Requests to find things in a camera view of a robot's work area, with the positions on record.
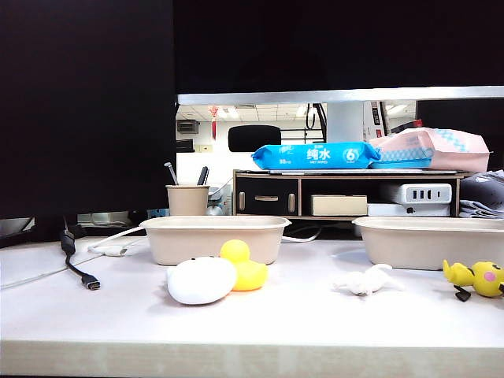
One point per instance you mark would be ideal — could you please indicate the beige pulp paper box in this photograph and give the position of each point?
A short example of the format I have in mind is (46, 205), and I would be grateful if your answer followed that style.
(413, 244)
(197, 240)

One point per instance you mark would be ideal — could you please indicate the yellow rubber duck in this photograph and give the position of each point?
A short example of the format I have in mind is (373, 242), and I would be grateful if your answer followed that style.
(250, 275)

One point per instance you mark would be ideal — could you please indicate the white round-head doll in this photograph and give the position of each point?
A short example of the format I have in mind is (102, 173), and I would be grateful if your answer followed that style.
(201, 281)

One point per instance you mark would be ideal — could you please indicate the white lizard doll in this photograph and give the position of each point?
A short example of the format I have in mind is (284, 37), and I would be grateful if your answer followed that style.
(362, 281)

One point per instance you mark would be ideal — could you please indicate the yellow pink-cheeked bird doll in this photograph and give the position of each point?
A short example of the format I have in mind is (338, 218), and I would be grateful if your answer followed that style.
(484, 279)

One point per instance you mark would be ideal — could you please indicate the beige cardboard box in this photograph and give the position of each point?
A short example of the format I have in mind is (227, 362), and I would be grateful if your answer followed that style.
(338, 204)

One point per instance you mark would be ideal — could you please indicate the flat white device box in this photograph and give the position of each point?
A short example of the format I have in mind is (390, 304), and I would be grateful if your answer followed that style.
(386, 210)

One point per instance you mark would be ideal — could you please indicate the black wooden desk organizer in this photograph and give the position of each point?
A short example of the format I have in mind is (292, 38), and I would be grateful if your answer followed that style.
(248, 189)

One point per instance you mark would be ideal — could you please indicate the black pen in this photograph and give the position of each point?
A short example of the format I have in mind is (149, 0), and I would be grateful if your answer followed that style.
(202, 176)

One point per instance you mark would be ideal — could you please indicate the black chair headrest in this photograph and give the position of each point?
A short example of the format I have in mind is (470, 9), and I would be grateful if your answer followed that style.
(254, 138)

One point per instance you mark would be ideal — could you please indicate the brown paper cup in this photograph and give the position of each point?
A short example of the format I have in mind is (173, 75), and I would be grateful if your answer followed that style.
(187, 201)

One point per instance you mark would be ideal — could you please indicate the blue wet wipes pack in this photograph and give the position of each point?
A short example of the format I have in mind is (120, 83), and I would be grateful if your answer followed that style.
(315, 155)

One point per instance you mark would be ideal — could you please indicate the red Chinese knot ornament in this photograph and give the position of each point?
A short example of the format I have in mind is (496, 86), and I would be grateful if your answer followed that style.
(213, 126)

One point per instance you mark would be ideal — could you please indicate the silver-headed tool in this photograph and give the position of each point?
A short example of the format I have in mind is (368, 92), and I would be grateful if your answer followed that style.
(172, 173)

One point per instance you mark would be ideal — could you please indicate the white multi-port charger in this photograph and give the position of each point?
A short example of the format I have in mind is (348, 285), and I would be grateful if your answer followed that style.
(393, 193)

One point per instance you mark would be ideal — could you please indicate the silver monitor stand plate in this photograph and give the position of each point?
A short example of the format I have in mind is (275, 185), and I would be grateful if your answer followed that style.
(102, 217)

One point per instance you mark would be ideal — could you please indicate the black monitor silver edge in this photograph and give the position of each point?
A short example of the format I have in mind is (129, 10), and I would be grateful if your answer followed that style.
(315, 39)

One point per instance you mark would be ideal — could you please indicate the large black monitor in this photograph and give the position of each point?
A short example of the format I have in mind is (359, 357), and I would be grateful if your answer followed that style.
(78, 98)

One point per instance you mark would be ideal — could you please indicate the pink tissue pack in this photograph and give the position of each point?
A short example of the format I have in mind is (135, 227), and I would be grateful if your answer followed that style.
(453, 149)

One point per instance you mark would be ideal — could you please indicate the grey folded cloth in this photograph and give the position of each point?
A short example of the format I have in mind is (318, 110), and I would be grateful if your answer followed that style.
(484, 189)

